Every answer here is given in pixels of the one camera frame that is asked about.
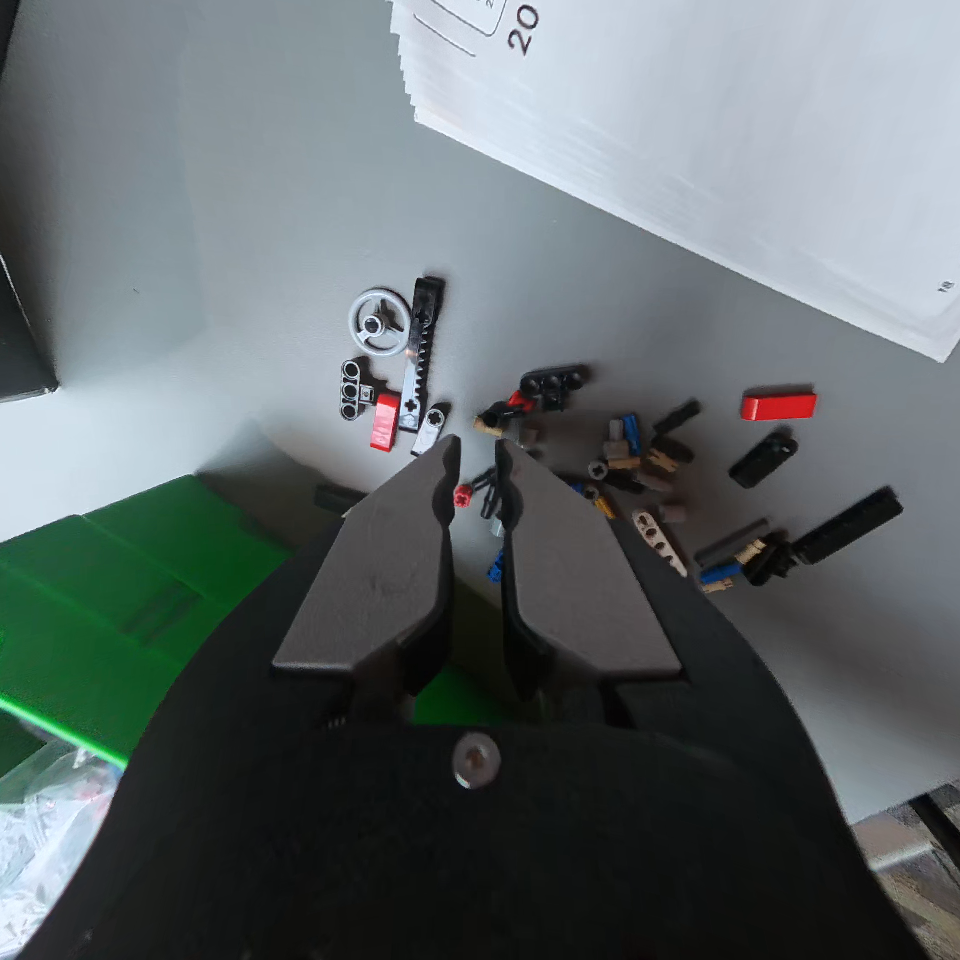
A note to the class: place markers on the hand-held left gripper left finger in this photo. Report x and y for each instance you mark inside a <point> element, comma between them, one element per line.
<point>375,592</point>

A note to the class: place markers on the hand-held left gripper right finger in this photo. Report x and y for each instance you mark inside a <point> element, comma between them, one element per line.
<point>585,592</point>

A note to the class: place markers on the pile of lego pieces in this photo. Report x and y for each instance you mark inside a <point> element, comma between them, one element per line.
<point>780,405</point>

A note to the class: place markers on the lego instruction booklet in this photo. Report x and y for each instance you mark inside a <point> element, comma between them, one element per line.
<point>712,150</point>

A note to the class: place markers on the long black lego beam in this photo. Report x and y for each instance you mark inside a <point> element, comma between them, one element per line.
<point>337,497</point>

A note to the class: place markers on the green plastic bin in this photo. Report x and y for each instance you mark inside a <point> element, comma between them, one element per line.
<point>112,600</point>

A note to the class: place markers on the clear plastic bags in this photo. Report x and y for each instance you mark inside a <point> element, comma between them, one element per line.
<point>45,840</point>

